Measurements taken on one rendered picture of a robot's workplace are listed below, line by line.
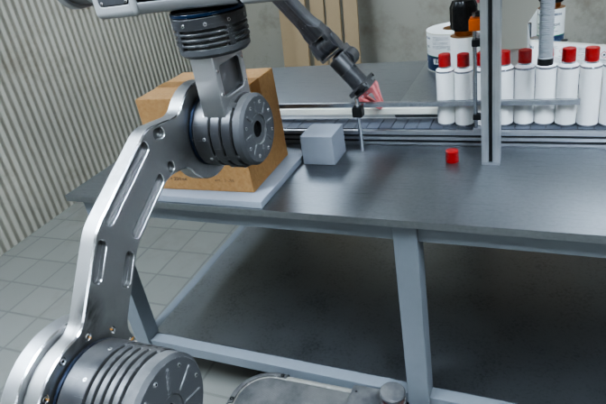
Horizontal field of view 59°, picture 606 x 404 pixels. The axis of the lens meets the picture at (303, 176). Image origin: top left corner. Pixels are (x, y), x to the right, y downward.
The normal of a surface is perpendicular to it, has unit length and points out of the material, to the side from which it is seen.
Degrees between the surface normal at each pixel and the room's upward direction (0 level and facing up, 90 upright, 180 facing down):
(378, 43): 90
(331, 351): 0
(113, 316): 90
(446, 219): 0
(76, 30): 90
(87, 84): 90
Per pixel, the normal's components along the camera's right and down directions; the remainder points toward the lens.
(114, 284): 0.92, 0.03
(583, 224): -0.15, -0.89
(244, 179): -0.36, 0.46
